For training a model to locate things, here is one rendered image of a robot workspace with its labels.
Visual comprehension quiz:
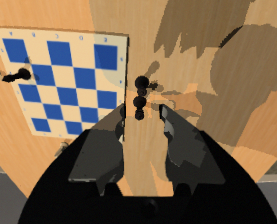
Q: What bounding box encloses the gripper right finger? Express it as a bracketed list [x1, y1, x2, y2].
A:
[159, 104, 277, 224]

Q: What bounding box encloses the blue and cream chessboard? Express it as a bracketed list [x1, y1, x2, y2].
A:
[0, 28, 127, 139]

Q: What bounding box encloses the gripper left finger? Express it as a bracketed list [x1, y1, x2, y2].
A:
[18, 103, 126, 224]

